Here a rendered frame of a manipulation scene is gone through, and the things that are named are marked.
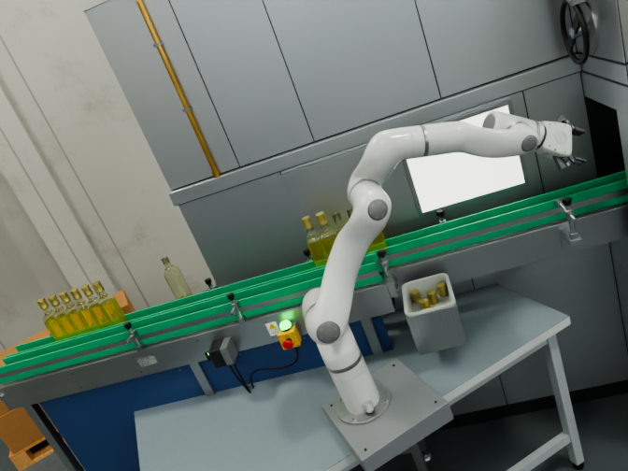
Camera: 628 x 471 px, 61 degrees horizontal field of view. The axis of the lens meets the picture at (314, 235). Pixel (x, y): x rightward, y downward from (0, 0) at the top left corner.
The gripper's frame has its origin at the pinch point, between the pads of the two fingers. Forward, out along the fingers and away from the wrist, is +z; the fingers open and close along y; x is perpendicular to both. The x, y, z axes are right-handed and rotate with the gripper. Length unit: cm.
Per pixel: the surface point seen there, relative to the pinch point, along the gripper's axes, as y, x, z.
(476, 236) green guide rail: -20.1, 45.3, -5.0
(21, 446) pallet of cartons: -148, 296, -186
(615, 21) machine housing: 30.7, -16.9, -3.3
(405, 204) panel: -7, 63, -26
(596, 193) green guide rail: -3.9, 21.4, 26.8
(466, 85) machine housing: 32, 34, -19
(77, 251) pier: -4, 364, -186
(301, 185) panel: -4, 74, -66
